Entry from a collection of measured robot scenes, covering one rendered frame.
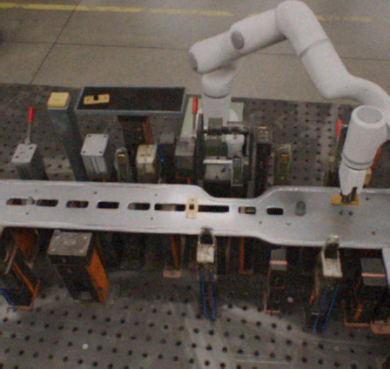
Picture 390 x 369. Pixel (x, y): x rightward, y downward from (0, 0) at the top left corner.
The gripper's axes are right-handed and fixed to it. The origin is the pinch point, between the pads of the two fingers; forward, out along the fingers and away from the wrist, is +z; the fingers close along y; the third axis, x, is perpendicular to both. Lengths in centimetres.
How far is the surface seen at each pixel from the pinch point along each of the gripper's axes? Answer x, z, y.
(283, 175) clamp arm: -17.5, 7.9, -13.7
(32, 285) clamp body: -102, 35, 17
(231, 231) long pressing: -33.9, 9.6, 8.3
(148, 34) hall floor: -111, 109, -252
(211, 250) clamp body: -39.0, 4.8, 18.1
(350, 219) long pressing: 2.5, 9.4, 2.3
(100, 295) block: -77, 32, 20
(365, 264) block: 5.3, 11.4, 16.6
